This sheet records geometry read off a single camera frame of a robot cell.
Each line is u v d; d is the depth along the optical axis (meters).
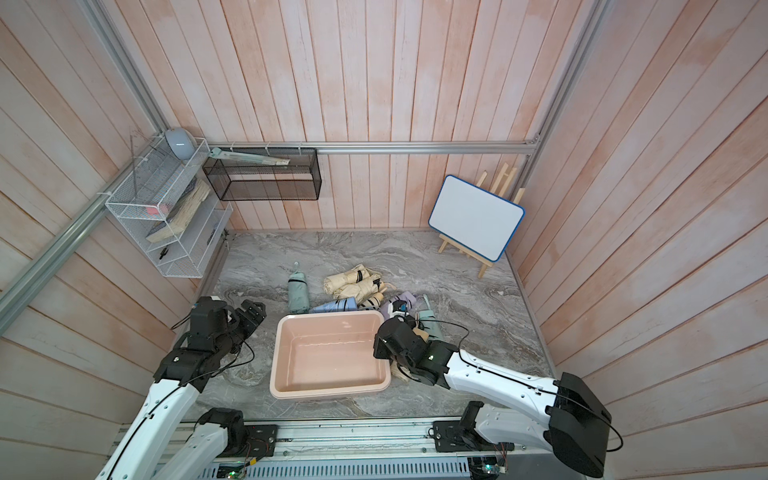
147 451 0.43
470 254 1.04
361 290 0.97
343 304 0.92
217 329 0.59
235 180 1.04
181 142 0.83
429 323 0.90
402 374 0.68
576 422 0.40
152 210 0.73
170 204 0.76
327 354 0.89
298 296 0.98
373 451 0.73
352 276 1.01
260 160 0.90
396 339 0.58
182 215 0.80
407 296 0.98
